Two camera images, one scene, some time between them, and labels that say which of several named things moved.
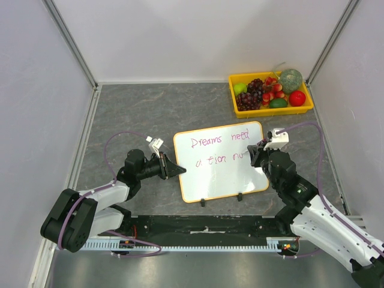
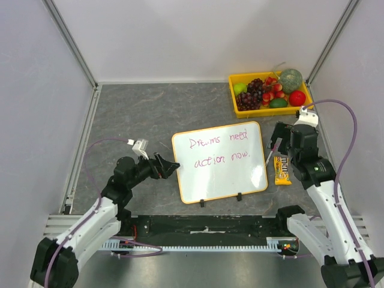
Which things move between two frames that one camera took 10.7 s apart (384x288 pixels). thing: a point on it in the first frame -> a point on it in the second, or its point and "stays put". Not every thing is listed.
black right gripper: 260,154 -> 284,138
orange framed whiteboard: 217,162 stays put
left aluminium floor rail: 84,140 stays put
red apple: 297,98 stays put
